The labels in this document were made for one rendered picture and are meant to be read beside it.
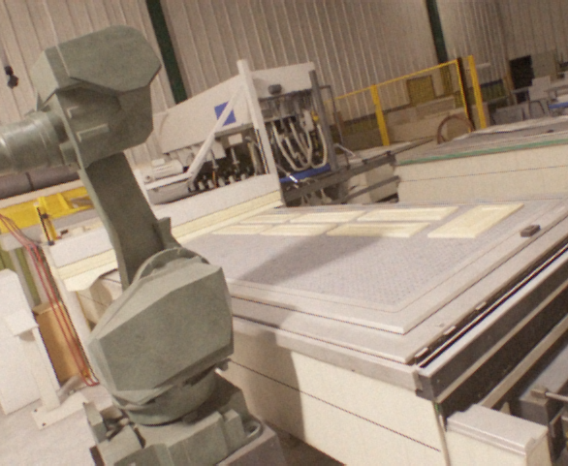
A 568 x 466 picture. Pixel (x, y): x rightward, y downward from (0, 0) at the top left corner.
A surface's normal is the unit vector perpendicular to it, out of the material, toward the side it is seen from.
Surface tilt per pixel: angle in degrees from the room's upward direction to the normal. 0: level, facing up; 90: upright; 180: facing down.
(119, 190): 90
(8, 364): 90
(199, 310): 90
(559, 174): 90
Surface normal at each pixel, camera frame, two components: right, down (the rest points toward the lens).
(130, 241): 0.51, -0.16
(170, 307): 0.35, 0.08
